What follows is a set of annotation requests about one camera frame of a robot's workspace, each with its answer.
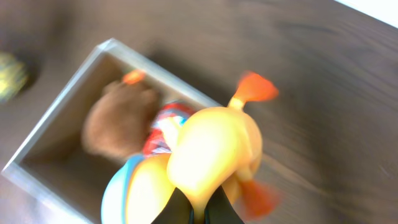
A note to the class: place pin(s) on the red toy truck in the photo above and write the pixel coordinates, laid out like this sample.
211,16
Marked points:
170,117

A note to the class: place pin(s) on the white cardboard box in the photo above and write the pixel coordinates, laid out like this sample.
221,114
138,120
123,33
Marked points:
51,165

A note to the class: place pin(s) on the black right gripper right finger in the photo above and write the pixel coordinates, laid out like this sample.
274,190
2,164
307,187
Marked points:
219,210

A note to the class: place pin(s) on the brown plush bear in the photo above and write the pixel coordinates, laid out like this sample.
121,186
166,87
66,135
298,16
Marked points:
118,124

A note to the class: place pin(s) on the yellow ball with blue letters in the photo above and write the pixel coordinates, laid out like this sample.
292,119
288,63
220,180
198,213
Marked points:
14,76

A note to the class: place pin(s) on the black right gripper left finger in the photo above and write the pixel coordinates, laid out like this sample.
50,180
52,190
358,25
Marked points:
178,210

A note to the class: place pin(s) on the orange duck toy blue cap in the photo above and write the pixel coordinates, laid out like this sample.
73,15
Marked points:
216,146

